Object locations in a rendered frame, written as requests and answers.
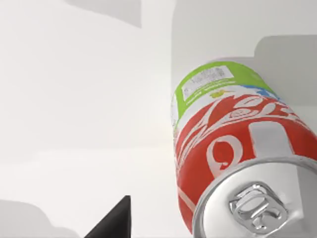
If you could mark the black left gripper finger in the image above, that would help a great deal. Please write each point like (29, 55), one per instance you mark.
(116, 221)

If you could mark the red and white can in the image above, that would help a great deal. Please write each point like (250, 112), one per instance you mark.
(230, 148)

